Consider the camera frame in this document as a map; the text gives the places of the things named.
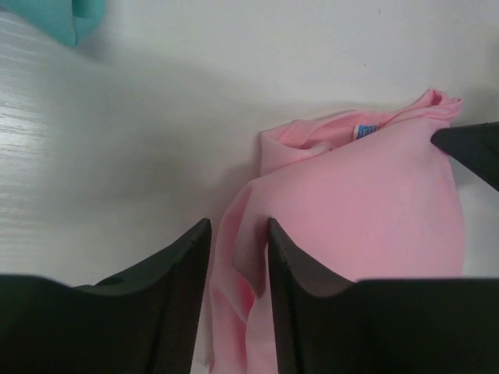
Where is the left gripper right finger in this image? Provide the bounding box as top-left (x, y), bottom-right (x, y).
top-left (268, 219), bottom-right (498, 373)

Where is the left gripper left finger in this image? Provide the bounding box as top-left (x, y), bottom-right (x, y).
top-left (1, 219), bottom-right (211, 373)

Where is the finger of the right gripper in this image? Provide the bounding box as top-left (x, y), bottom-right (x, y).
top-left (430, 122), bottom-right (499, 191)

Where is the pink t shirt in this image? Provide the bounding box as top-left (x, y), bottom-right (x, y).
top-left (209, 90), bottom-right (465, 373)

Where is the teal folded t shirt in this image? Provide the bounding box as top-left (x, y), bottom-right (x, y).
top-left (29, 0), bottom-right (108, 50)

